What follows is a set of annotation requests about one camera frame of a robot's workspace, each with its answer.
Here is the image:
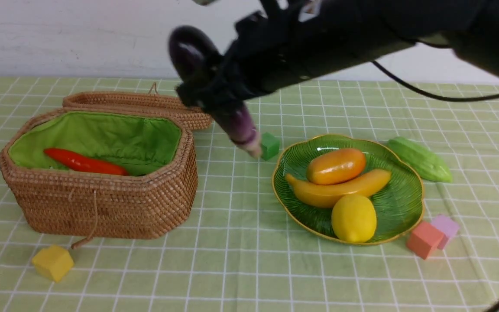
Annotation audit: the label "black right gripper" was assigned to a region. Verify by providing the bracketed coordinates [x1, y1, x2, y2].
[176, 9, 319, 116]

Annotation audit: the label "purple toy eggplant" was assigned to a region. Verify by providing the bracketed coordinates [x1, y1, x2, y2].
[168, 25, 262, 159]

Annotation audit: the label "orange toy mango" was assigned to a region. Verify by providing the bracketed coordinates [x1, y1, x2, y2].
[306, 148, 366, 185]

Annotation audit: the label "yellow toy banana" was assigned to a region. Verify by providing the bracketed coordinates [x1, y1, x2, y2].
[285, 169, 392, 209]

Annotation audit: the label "orange toy carrot green leaves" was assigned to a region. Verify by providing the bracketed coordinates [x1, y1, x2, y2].
[44, 148, 130, 176]

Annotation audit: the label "yellow toy lemon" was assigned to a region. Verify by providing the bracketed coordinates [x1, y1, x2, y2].
[331, 194, 377, 243]

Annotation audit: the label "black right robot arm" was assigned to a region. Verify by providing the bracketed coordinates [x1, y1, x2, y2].
[169, 0, 499, 112]

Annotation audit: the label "woven wicker basket lid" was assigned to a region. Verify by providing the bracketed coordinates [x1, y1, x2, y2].
[62, 82, 213, 130]

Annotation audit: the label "green foam cube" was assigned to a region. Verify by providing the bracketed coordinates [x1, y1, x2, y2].
[261, 132, 280, 161]

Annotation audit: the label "woven wicker basket green lining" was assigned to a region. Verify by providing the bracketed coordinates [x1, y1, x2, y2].
[0, 108, 198, 250]

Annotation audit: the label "green glass leaf plate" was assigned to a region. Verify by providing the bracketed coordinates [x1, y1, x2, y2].
[272, 133, 424, 245]

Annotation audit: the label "green toy bitter gourd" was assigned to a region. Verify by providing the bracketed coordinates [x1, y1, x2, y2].
[386, 136, 453, 182]

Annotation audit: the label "yellow foam cube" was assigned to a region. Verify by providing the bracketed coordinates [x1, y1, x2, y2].
[31, 245, 75, 283]

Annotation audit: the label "red foam cube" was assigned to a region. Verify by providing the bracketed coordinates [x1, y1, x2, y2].
[406, 221, 445, 260]

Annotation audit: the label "purple foam cube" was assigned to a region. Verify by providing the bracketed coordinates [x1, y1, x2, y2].
[431, 214, 460, 250]

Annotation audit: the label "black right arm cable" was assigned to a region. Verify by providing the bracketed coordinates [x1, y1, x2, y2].
[371, 60, 499, 312]

